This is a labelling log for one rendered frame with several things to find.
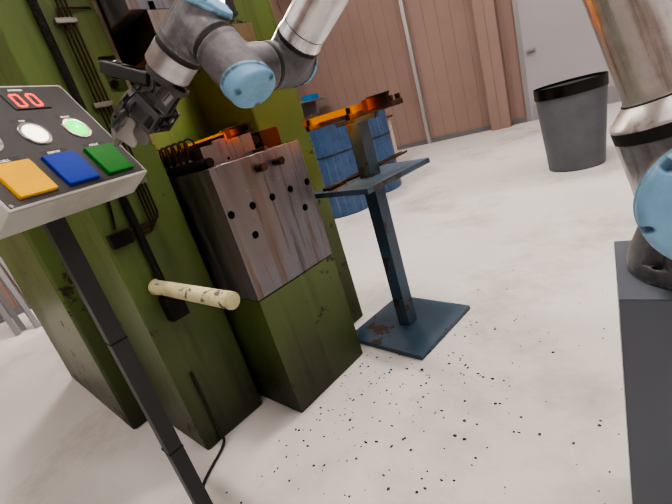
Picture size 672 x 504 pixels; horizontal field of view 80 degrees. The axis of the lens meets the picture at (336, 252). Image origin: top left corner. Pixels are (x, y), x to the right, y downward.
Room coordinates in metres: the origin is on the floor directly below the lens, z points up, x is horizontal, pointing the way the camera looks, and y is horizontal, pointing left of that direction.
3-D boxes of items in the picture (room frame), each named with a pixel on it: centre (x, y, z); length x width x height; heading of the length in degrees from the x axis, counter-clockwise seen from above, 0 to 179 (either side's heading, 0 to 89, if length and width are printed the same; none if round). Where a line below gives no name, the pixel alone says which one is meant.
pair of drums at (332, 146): (4.50, -0.45, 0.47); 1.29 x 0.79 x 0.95; 152
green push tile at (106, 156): (0.97, 0.43, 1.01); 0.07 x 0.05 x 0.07; 158
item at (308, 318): (1.56, 0.34, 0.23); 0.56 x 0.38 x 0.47; 43
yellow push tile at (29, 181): (0.78, 0.50, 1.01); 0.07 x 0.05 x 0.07; 158
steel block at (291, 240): (1.56, 0.34, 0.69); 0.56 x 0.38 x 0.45; 43
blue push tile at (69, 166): (0.87, 0.47, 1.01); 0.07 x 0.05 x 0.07; 158
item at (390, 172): (1.61, -0.22, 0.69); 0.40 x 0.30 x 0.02; 130
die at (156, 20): (1.52, 0.38, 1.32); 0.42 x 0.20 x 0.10; 43
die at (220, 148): (1.52, 0.38, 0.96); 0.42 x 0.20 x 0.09; 43
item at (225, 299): (1.06, 0.42, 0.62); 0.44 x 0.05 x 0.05; 43
